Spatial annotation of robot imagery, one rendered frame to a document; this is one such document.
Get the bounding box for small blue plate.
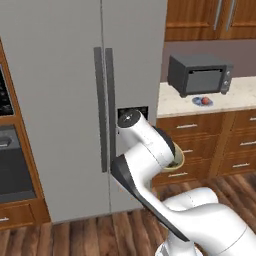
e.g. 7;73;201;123
191;95;214;108

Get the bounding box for grey fridge door with dispenser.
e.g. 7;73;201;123
100;0;168;214

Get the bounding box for black built-in microwave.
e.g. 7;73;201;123
0;63;15;117

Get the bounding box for wooden drawer run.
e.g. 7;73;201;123
152;109;256;188

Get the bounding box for dark grey toaster oven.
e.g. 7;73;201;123
167;54;235;98

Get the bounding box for wooden oven cabinet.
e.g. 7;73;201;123
0;39;52;232

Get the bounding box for dark grey fridge door handle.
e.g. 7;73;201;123
104;47;118;162
93;46;109;174

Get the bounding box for black wall oven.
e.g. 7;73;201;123
0;124;37;205

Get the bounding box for wooden wall cupboards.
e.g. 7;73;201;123
164;0;256;42

